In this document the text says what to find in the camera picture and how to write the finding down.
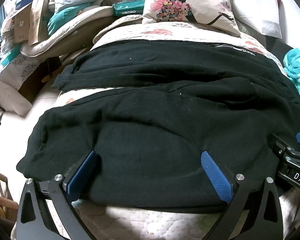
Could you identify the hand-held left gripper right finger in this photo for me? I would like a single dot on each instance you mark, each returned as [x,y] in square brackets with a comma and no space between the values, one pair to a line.
[216,177]

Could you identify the teal soft pack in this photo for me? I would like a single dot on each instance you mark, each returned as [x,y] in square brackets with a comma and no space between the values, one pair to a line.
[62,17]

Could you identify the beige padded cushion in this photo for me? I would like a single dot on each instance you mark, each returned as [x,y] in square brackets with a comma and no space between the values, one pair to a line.
[90,15]

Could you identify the heart-printed quilted blanket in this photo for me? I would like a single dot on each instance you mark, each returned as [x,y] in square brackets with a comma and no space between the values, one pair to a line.
[165,31]

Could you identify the flattened brown cardboard box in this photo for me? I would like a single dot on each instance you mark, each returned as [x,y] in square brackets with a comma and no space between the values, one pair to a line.
[37,17]

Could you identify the green tissue packet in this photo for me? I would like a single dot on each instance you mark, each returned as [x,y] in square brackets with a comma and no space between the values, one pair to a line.
[127,8]

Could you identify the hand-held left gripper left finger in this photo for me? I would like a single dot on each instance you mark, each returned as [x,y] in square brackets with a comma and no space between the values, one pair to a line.
[82,172]

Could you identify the white paper bag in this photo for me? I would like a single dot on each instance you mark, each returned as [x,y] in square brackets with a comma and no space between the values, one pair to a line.
[255,5]

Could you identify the light wooden chair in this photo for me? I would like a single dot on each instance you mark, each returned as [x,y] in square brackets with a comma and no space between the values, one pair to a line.
[2,187]

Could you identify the blue and white box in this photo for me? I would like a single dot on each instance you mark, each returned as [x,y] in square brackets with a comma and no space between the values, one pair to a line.
[25,1]

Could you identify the diamond-patterned white mattress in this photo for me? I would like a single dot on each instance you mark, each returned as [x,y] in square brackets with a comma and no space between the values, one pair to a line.
[15,72]

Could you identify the black pants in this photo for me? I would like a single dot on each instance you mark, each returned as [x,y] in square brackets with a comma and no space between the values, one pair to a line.
[152,142]

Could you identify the floral figure printed pillow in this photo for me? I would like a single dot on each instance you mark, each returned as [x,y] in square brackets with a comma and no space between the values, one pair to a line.
[215,2]

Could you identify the teal fluffy cloth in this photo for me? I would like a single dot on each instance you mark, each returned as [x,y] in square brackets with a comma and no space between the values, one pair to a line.
[298,67]

